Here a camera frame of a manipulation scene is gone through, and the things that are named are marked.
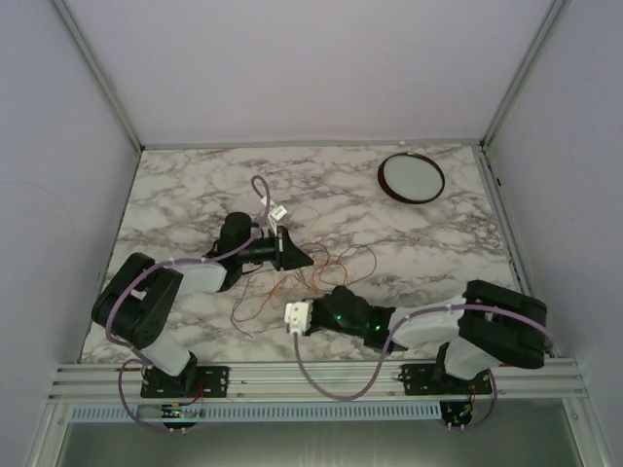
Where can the round brown-rimmed dish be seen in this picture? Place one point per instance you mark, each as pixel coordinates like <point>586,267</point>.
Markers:
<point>411,178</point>

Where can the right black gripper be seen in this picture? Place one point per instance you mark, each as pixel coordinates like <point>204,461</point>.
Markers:
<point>313,327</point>

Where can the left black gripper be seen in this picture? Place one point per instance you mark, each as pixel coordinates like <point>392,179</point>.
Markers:
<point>287,256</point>

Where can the right aluminium corner post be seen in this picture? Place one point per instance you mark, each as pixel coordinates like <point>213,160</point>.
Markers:
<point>528,62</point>

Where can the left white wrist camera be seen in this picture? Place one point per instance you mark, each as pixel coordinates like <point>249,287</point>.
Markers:
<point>277,212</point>

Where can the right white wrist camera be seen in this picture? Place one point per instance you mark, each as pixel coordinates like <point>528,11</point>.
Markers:
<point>297,317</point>

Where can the grey slotted cable duct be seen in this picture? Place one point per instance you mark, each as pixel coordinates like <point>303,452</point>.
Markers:
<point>257,412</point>

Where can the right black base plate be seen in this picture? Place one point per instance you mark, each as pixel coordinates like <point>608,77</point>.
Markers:
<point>429,379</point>

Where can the left aluminium corner post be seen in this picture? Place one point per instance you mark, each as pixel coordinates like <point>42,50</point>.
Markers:
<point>98,73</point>

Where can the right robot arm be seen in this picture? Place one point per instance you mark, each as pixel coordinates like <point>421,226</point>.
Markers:
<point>485,326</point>

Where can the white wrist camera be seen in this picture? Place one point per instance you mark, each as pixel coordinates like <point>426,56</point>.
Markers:
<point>297,317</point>
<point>277,212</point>

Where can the aluminium front rail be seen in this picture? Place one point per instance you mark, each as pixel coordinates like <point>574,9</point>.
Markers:
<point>283,381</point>

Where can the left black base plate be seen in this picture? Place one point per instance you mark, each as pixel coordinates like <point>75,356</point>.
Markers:
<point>214,381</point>

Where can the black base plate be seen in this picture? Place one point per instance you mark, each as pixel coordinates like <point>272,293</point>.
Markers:
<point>214,381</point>
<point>429,379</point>

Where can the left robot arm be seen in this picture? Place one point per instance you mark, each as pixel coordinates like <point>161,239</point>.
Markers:
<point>136,303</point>

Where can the aluminium corner post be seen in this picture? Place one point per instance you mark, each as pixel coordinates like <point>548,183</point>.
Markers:
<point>98,73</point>
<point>528,62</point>

